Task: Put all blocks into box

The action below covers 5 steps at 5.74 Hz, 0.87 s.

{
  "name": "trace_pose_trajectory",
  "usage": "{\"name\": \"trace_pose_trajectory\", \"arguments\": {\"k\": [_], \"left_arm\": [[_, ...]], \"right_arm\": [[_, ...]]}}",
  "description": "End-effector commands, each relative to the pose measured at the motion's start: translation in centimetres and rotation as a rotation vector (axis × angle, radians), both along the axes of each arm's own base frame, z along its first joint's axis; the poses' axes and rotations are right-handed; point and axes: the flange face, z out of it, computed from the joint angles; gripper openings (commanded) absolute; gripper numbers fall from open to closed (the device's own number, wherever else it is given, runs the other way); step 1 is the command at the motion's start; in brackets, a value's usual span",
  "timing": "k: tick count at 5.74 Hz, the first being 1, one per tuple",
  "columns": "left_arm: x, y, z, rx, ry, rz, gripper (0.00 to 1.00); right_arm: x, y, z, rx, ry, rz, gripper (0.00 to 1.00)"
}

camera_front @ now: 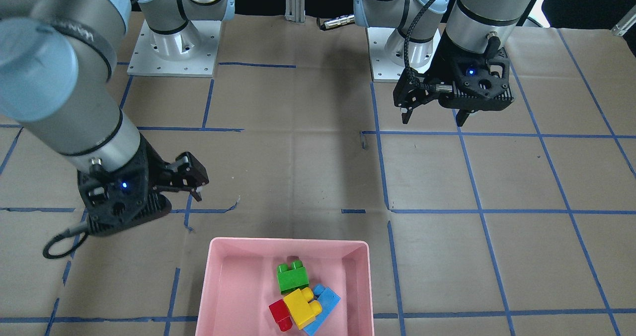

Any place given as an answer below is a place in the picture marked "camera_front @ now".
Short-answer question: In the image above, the silver cable connector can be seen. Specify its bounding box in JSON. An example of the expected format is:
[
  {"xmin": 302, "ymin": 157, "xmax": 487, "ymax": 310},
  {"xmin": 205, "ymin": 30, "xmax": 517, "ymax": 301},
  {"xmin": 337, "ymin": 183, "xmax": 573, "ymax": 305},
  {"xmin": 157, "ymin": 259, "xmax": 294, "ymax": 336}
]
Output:
[{"xmin": 316, "ymin": 14, "xmax": 356, "ymax": 32}]

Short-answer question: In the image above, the green toy block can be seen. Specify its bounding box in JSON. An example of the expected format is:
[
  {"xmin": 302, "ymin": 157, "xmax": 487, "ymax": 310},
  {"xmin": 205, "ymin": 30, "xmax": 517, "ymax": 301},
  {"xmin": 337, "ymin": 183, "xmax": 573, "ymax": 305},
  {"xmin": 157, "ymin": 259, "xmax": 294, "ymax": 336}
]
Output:
[{"xmin": 276, "ymin": 259, "xmax": 310, "ymax": 295}]

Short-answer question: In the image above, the red toy block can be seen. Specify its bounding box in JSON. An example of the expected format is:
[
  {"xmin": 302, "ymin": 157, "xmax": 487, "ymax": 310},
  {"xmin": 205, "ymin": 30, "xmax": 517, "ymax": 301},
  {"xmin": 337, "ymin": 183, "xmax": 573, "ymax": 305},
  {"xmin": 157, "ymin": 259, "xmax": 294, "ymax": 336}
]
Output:
[{"xmin": 268, "ymin": 298, "xmax": 293, "ymax": 332}]

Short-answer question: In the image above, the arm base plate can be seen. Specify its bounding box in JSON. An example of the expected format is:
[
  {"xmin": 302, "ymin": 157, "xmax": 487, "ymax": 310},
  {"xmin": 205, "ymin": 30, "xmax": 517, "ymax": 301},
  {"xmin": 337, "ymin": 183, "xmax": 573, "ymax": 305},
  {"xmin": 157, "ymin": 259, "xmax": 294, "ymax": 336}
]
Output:
[
  {"xmin": 127, "ymin": 21, "xmax": 222, "ymax": 78},
  {"xmin": 366, "ymin": 27, "xmax": 441, "ymax": 83}
]

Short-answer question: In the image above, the yellow toy block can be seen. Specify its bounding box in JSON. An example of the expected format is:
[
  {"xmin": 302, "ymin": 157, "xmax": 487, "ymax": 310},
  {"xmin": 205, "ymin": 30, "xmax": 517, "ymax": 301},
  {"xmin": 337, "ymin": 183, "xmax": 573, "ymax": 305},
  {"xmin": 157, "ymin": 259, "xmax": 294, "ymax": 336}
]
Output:
[{"xmin": 283, "ymin": 287, "xmax": 323, "ymax": 330}]

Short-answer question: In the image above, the blue toy block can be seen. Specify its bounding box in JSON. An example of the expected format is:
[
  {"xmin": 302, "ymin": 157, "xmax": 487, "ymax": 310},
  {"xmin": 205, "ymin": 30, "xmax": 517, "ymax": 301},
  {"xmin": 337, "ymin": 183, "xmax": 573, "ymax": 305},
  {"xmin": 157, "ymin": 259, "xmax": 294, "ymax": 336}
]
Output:
[{"xmin": 304, "ymin": 284, "xmax": 341, "ymax": 336}]

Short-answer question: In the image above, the left gripper braided cable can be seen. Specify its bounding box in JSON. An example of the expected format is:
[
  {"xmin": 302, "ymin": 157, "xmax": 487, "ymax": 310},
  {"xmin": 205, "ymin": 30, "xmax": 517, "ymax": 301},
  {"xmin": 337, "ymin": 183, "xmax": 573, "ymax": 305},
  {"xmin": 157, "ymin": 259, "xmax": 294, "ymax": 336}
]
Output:
[{"xmin": 403, "ymin": 0, "xmax": 453, "ymax": 90}]

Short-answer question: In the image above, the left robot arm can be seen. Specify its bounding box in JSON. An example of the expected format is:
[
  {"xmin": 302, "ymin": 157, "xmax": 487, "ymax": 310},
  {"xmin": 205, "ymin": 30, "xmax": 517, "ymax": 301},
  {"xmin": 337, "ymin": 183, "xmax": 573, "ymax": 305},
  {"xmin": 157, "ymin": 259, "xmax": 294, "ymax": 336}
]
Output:
[{"xmin": 353, "ymin": 0, "xmax": 534, "ymax": 127}]

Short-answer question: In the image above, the pink plastic box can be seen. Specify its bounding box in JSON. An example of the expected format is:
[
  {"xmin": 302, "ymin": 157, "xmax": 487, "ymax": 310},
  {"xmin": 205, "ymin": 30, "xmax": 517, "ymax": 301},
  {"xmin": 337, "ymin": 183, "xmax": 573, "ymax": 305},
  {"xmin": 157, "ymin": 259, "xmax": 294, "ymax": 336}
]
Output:
[{"xmin": 195, "ymin": 237, "xmax": 375, "ymax": 336}]

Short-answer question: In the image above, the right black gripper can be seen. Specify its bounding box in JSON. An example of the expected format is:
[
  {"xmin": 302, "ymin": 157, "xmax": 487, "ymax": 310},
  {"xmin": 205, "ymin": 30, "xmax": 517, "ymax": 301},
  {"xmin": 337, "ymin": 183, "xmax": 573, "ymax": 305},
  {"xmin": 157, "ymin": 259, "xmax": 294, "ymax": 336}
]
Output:
[{"xmin": 77, "ymin": 136, "xmax": 209, "ymax": 237}]

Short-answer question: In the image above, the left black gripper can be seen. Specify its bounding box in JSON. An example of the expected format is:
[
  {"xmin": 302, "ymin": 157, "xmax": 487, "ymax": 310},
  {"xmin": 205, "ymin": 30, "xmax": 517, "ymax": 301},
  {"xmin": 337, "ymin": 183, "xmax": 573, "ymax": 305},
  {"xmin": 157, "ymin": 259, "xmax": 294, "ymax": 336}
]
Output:
[{"xmin": 393, "ymin": 32, "xmax": 515, "ymax": 127}]

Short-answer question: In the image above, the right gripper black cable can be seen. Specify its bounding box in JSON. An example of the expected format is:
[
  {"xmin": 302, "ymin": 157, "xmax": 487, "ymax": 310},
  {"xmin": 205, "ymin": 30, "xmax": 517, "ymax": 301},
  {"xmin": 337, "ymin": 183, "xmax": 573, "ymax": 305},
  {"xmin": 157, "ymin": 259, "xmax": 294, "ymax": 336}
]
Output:
[{"xmin": 42, "ymin": 222, "xmax": 92, "ymax": 260}]

